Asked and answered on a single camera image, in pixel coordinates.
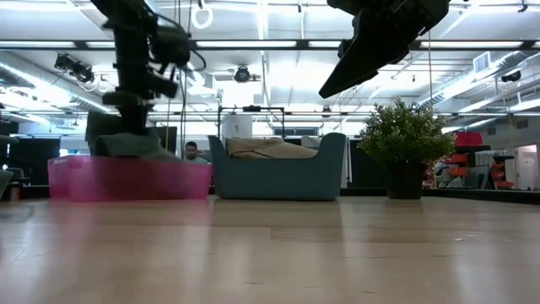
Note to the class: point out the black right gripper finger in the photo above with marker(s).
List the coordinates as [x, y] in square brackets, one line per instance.
[371, 50]

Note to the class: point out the dark green baseball cap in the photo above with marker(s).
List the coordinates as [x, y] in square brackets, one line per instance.
[126, 148]

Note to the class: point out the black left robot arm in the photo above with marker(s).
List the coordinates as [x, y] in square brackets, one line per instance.
[131, 50]

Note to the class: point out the black ceiling-mounted device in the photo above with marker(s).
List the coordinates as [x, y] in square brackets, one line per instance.
[73, 67]

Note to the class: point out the person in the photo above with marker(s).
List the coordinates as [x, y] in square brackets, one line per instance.
[192, 151]

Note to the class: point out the translucent red-pink plastic bin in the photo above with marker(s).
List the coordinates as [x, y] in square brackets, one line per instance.
[126, 181]

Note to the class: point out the small green potted plant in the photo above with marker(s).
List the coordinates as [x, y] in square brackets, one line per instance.
[405, 135]

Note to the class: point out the red storage box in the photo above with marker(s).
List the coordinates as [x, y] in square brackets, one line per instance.
[468, 139]

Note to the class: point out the tan baseball cap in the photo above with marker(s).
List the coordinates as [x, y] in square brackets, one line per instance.
[270, 150]

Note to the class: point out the blue plastic bin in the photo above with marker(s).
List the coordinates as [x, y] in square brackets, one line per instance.
[278, 179]

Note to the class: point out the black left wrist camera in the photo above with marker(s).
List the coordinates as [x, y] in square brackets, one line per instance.
[171, 46]

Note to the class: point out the black overhead camera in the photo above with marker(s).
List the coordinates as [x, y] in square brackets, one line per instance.
[242, 74]

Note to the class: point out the black aluminium table frame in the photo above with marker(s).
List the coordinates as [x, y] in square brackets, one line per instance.
[464, 195]

